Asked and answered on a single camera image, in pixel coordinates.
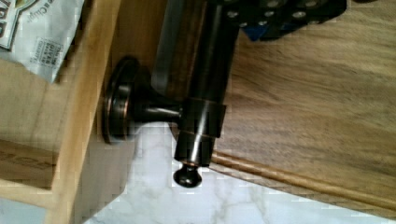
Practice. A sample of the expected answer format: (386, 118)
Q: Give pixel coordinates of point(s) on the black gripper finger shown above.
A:
(268, 20)

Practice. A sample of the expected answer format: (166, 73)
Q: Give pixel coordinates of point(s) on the wooden drawer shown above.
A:
(55, 166)

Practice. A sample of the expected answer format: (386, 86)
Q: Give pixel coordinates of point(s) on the white snack packet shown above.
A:
(38, 33)

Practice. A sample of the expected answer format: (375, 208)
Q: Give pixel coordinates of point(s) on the dark bronze drawer handle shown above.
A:
(131, 101)

